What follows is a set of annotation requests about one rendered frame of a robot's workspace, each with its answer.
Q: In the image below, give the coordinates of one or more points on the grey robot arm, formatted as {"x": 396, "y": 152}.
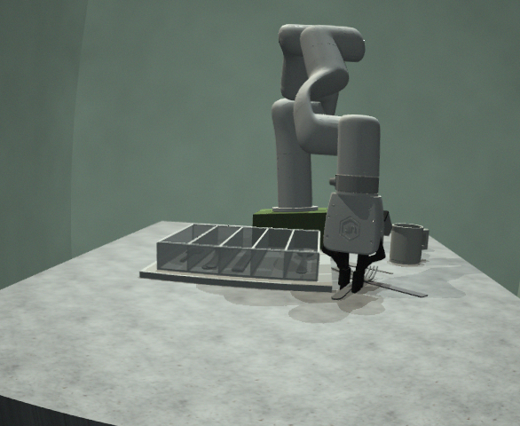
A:
{"x": 323, "y": 50}

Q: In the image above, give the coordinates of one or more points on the dark grey mug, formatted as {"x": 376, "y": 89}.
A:
{"x": 407, "y": 243}

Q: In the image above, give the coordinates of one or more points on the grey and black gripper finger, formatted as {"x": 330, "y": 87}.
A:
{"x": 363, "y": 262}
{"x": 342, "y": 261}

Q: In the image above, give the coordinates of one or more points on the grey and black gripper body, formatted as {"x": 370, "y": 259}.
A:
{"x": 354, "y": 224}

